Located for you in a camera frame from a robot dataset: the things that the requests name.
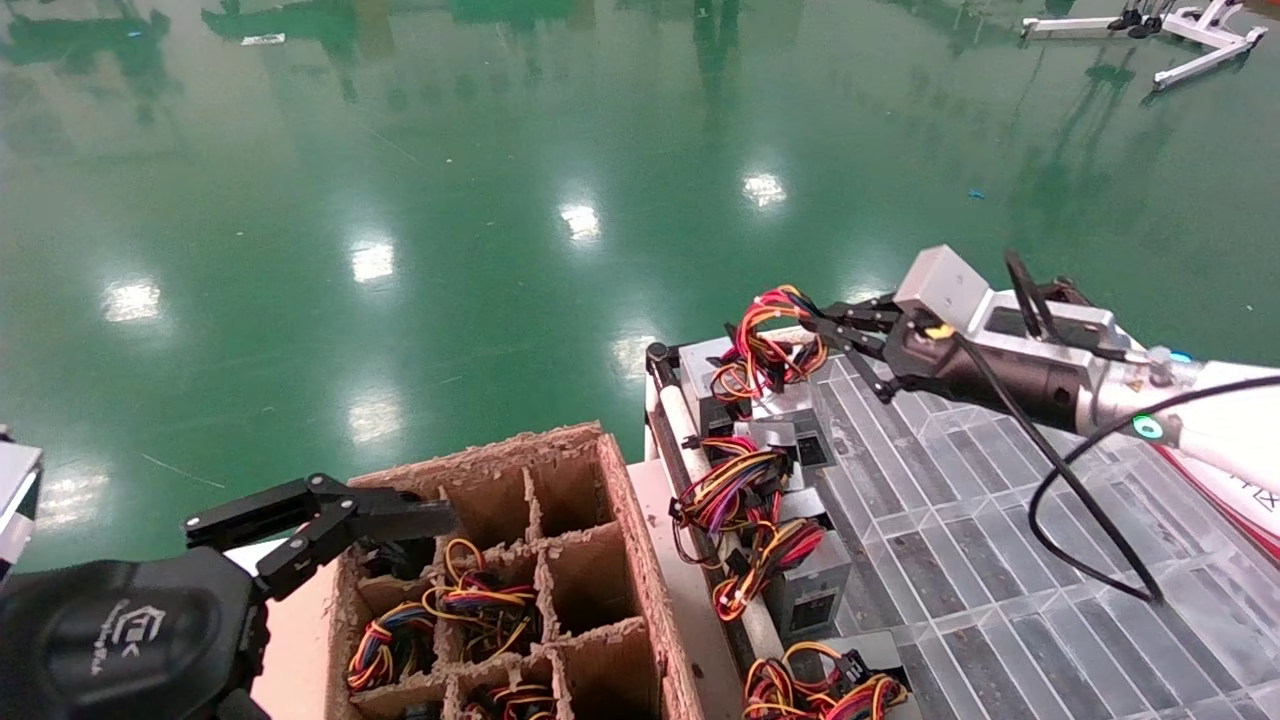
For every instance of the clear acrylic divider tray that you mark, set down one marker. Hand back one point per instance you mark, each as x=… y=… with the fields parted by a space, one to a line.
x=1000 y=600

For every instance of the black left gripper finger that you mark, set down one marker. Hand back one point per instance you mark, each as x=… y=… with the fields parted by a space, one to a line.
x=400 y=520

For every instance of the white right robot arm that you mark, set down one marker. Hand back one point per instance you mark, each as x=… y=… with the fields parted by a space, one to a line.
x=1230 y=420

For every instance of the grey black floor stand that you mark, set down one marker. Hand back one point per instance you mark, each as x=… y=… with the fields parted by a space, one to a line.
x=1070 y=27

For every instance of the white red label card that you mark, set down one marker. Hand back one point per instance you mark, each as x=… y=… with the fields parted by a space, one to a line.
x=1240 y=505

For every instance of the brown cardboard divider box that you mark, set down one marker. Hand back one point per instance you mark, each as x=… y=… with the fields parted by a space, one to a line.
x=590 y=590

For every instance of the black pipe joint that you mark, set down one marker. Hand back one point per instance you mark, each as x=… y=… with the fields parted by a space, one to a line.
x=658 y=358

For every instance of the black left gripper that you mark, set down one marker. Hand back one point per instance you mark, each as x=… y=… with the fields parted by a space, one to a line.
x=120 y=640

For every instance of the white metal floor stand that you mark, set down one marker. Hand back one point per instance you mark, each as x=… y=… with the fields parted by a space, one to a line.
x=1240 y=38

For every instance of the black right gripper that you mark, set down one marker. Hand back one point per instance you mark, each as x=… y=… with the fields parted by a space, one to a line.
x=1000 y=385

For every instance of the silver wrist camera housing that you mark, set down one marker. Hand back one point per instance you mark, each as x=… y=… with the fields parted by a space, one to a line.
x=18 y=500

